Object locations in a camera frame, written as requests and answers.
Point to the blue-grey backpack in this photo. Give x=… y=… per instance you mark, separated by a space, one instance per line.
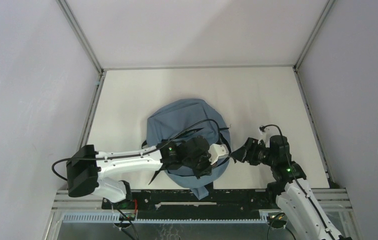
x=182 y=120

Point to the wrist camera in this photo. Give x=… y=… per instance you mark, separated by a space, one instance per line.
x=217 y=151
x=262 y=130

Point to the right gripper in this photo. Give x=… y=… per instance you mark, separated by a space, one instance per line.
x=243 y=154

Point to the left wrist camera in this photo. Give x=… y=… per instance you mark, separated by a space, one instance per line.
x=217 y=151

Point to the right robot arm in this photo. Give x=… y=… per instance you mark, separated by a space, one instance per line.
x=290 y=191

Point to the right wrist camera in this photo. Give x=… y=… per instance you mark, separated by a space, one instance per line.
x=262 y=130

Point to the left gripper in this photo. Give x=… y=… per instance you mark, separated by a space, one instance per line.
x=206 y=170

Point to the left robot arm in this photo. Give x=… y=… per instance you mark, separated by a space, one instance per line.
x=90 y=172

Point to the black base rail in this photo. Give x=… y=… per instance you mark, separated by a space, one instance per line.
x=179 y=204

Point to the white cable duct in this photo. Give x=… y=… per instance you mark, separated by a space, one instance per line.
x=104 y=217

